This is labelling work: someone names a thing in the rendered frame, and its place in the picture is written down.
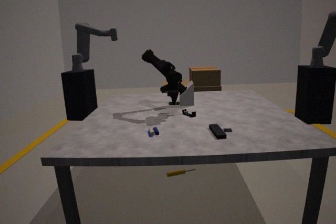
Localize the yellow screwdriver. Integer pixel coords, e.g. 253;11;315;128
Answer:
167;169;195;177

